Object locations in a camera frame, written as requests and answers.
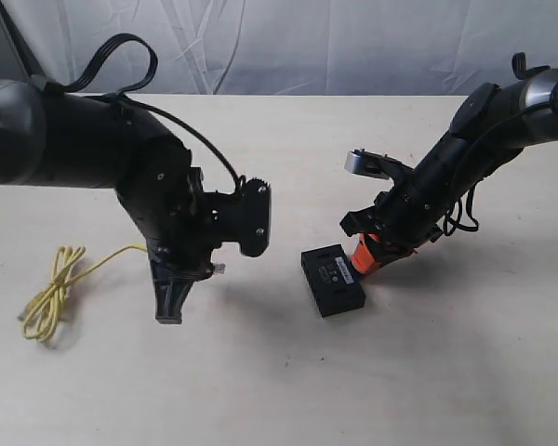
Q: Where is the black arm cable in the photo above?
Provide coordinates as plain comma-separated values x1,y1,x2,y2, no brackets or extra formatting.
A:
441,78,558,236
32,33,243,191

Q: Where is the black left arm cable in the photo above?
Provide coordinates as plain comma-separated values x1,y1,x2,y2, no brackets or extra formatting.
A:
32,33,243,191

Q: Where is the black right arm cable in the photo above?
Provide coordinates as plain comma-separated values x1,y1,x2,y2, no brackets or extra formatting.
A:
441,78,558,236

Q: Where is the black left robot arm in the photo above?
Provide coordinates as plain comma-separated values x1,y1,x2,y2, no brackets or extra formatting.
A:
0,80,213,324

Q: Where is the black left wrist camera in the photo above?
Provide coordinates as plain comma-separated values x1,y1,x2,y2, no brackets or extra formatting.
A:
206,177,271,257

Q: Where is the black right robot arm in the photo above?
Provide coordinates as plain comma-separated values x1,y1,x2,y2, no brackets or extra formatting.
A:
340,66,558,275

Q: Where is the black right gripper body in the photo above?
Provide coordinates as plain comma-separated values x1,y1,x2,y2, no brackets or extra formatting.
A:
340,162,456,249

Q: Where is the yellow ethernet cable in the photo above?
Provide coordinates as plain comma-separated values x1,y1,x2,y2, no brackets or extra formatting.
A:
17,243,148,344

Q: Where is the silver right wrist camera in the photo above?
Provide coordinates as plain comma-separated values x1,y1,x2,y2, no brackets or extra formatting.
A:
344,149,389,179

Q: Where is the black network switch box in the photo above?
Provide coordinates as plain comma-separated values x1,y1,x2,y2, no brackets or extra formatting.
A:
300,244,365,318

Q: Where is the white backdrop curtain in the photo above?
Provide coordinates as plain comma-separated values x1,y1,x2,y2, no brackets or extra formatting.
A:
0,0,558,96

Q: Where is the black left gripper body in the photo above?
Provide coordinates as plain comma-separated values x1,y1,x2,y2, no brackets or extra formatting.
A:
146,166,215,324

